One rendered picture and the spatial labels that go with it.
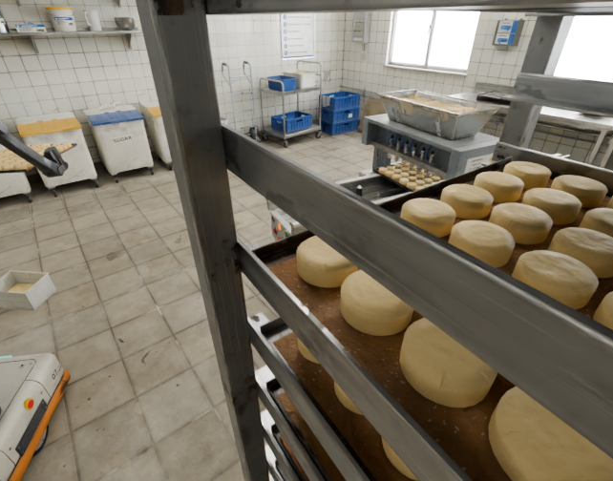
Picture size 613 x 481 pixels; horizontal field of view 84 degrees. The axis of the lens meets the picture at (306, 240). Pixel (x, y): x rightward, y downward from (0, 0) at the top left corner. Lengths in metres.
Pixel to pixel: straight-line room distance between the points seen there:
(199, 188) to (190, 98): 0.06
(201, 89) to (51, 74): 4.89
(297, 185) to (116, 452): 1.92
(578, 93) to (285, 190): 0.42
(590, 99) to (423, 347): 0.39
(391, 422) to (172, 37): 0.23
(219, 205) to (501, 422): 0.21
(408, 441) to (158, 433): 1.85
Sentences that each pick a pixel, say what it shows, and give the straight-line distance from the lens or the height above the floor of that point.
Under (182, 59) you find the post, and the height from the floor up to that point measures 1.65.
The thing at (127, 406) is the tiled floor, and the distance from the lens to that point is 2.15.
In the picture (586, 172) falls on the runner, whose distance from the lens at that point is 0.54.
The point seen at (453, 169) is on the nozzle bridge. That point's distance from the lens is 1.71.
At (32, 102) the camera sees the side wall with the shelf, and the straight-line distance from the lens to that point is 5.13.
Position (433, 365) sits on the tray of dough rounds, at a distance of 0.20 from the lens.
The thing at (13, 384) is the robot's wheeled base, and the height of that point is 0.28.
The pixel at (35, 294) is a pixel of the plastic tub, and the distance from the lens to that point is 2.99.
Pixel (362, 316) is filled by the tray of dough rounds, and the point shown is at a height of 1.51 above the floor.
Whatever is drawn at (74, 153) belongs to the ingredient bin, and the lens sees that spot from 4.59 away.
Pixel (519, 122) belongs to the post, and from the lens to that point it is 0.56.
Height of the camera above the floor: 1.66
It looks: 33 degrees down
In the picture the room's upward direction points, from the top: straight up
